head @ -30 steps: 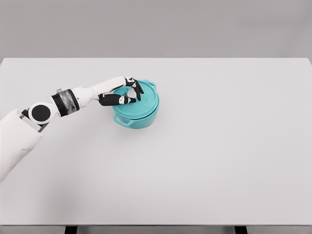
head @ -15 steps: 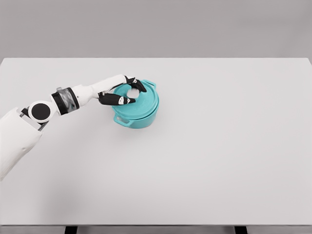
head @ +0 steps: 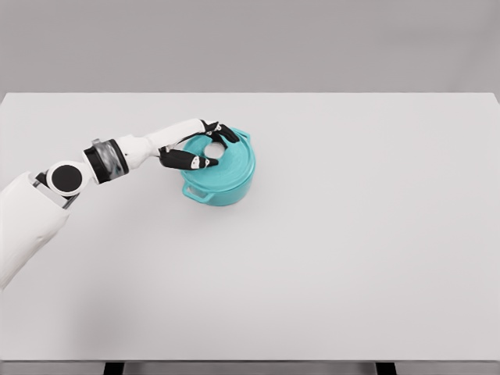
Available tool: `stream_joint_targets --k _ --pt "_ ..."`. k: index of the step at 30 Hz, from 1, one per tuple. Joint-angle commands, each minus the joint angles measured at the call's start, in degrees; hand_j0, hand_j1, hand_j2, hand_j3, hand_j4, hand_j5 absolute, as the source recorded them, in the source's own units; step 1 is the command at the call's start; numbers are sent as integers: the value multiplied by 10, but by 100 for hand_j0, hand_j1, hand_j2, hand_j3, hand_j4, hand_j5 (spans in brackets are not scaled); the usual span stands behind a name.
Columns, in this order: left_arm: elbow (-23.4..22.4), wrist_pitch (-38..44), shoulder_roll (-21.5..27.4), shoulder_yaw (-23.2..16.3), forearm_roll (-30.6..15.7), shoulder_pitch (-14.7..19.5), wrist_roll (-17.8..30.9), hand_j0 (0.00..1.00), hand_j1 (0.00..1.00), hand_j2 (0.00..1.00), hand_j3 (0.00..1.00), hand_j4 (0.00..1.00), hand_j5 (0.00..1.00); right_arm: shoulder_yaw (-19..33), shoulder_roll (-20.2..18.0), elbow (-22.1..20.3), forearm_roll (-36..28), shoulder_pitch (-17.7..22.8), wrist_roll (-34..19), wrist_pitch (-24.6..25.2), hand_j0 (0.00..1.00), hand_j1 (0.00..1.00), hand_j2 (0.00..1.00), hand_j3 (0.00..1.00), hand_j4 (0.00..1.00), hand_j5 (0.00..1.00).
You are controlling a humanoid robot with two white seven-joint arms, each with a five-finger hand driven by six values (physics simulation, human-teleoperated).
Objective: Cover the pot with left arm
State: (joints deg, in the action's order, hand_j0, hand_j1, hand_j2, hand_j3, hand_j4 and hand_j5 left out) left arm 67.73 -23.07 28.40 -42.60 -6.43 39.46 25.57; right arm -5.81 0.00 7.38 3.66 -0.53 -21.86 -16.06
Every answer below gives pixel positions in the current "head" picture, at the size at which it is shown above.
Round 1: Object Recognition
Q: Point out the teal pot lid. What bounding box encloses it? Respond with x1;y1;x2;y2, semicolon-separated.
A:
180;125;255;184

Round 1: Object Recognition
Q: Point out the teal pot with handles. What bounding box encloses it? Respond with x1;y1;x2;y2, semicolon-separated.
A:
180;125;257;207

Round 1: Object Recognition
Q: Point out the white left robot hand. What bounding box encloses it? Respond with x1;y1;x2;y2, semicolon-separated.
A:
143;117;241;171

